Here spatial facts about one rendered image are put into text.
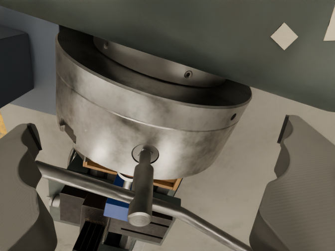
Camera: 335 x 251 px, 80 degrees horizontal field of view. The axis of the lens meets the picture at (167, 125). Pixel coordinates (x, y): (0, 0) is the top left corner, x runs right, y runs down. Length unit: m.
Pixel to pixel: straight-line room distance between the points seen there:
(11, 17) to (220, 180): 1.90
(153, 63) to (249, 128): 1.57
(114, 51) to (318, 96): 0.22
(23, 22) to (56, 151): 1.56
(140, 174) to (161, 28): 0.14
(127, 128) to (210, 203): 2.20
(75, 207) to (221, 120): 0.75
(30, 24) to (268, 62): 0.75
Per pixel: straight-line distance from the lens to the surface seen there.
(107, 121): 0.24
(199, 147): 0.27
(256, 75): 0.20
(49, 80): 0.87
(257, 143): 1.89
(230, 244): 0.25
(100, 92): 0.23
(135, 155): 0.26
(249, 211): 2.57
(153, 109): 0.21
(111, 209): 0.59
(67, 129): 0.33
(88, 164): 0.81
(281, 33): 0.19
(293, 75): 0.21
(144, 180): 0.21
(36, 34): 0.83
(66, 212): 0.95
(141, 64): 0.25
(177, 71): 0.25
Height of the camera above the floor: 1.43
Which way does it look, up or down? 57 degrees down
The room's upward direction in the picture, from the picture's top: 172 degrees counter-clockwise
